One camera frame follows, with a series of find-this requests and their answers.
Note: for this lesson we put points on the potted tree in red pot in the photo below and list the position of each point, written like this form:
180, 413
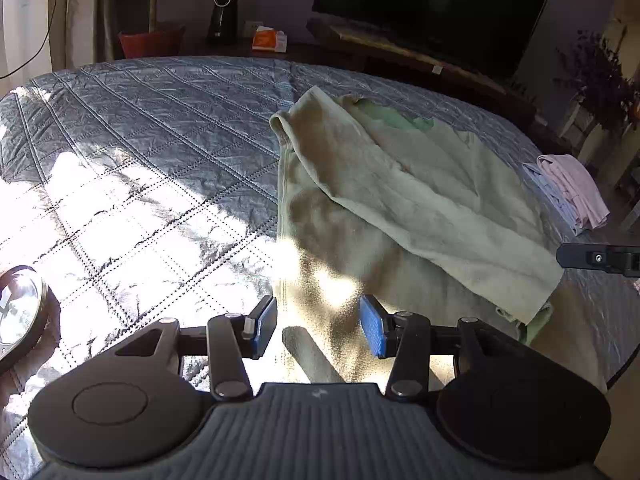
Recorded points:
150, 42

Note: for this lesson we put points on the silver quilted blanket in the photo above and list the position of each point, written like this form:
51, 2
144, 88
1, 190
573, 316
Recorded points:
150, 135

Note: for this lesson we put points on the white wall socket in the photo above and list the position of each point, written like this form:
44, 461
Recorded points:
251, 27

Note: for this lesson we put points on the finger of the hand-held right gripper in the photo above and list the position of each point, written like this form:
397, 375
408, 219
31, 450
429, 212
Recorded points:
595, 257

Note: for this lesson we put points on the beige curtain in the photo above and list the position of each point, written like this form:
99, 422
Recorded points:
100, 10

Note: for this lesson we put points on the beige long-sleeve sweater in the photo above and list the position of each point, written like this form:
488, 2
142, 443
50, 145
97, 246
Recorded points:
375, 185

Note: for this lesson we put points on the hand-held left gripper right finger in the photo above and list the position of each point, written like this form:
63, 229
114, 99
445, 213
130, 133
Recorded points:
372, 327

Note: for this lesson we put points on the folded pink garment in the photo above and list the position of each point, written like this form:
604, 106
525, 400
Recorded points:
580, 190

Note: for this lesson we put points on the wooden tv riser shelf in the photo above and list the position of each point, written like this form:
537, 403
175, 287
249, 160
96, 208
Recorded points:
390, 45

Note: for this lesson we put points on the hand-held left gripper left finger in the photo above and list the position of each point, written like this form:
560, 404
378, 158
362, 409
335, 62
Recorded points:
265, 327

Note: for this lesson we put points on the folded lavender garment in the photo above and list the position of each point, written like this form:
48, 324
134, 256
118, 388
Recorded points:
552, 195

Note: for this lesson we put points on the black tabletop appliance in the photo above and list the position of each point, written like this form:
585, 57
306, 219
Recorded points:
223, 17

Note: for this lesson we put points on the purple flower plant in vase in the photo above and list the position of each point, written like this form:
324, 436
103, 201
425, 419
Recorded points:
600, 75

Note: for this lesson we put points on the black flat television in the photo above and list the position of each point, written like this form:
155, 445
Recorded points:
425, 0

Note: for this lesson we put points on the dark wooden tv cabinet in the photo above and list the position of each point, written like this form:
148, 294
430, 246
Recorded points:
300, 52

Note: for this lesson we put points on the clear glass cup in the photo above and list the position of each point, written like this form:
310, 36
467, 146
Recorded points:
20, 310

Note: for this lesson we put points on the orange tissue pack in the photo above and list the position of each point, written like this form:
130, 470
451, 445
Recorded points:
267, 41

